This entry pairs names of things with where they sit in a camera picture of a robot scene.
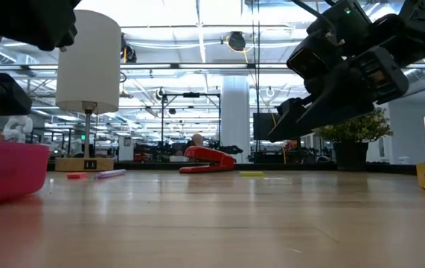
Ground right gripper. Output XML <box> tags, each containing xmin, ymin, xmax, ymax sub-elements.
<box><xmin>267</xmin><ymin>46</ymin><xmax>410</xmax><ymax>143</ymax></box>

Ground pink bowl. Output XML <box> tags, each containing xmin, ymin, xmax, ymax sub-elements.
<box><xmin>0</xmin><ymin>137</ymin><xmax>51</xmax><ymax>208</ymax></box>

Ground purple pen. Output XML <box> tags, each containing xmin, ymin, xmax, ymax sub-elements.
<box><xmin>93</xmin><ymin>169</ymin><xmax>127</xmax><ymax>180</ymax></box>

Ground white robot figure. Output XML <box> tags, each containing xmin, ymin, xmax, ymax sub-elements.
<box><xmin>2</xmin><ymin>115</ymin><xmax>33</xmax><ymax>144</ymax></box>

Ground potted green plant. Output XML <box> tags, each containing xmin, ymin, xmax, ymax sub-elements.
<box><xmin>313</xmin><ymin>106</ymin><xmax>394</xmax><ymax>172</ymax></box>

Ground black monitor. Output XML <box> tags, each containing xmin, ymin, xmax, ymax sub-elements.
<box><xmin>252</xmin><ymin>112</ymin><xmax>286</xmax><ymax>141</ymax></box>

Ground white building column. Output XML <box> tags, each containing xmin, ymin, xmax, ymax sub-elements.
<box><xmin>221</xmin><ymin>76</ymin><xmax>251</xmax><ymax>148</ymax></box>

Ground white shade wooden base lamp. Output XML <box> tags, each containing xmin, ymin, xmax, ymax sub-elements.
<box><xmin>54</xmin><ymin>10</ymin><xmax>123</xmax><ymax>173</ymax></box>

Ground red stapler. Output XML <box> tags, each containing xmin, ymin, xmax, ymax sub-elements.
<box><xmin>178</xmin><ymin>145</ymin><xmax>237</xmax><ymax>175</ymax></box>

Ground person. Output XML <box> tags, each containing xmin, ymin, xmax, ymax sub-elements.
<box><xmin>185</xmin><ymin>133</ymin><xmax>243</xmax><ymax>156</ymax></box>

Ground yellow reel cable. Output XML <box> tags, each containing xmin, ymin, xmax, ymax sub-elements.
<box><xmin>226</xmin><ymin>35</ymin><xmax>287</xmax><ymax>165</ymax></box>

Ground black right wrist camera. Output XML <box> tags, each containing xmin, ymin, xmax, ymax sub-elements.
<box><xmin>286</xmin><ymin>0</ymin><xmax>375</xmax><ymax>80</ymax></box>

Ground black aluminium table frame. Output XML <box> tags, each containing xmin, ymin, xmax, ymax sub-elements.
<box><xmin>46</xmin><ymin>161</ymin><xmax>418</xmax><ymax>175</ymax></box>

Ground black hanging cables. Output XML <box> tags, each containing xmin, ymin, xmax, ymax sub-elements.
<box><xmin>251</xmin><ymin>0</ymin><xmax>261</xmax><ymax>163</ymax></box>

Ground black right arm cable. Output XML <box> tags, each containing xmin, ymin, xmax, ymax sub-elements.
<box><xmin>292</xmin><ymin>0</ymin><xmax>334</xmax><ymax>33</ymax></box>

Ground ceiling cable reel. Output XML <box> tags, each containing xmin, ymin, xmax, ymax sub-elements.
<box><xmin>121</xmin><ymin>33</ymin><xmax>138</xmax><ymax>63</ymax></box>
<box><xmin>228</xmin><ymin>31</ymin><xmax>246</xmax><ymax>52</ymax></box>

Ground black background rig frame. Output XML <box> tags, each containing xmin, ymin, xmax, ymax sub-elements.
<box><xmin>161</xmin><ymin>92</ymin><xmax>223</xmax><ymax>144</ymax></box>

